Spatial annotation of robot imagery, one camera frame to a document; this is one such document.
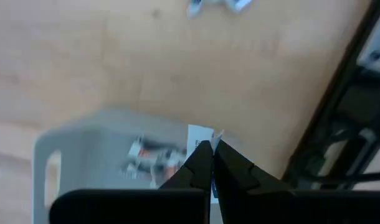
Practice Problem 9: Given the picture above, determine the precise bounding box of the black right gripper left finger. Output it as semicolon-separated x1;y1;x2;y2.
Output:
49;140;214;224

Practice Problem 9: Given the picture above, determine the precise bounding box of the light grey handled bin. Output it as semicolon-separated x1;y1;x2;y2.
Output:
32;108;228;224

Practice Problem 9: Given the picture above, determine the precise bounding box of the orange print packet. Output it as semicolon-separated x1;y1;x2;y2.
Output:
127;136;154;166

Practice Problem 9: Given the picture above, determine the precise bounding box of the black metal rig frame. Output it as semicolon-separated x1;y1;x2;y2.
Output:
282;0;380;190

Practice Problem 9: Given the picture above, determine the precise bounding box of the printed white packet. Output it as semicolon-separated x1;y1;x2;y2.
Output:
148;146;188;170

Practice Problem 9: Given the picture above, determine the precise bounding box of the small printed wipe packet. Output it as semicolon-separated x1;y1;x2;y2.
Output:
186;0;204;19
150;166;180;190
224;0;254;14
187;124;225;205

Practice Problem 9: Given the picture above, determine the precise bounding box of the folded white packet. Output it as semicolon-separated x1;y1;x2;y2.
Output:
120;161;138;180

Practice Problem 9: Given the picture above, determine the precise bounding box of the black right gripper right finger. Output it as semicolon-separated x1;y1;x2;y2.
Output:
212;139;380;224

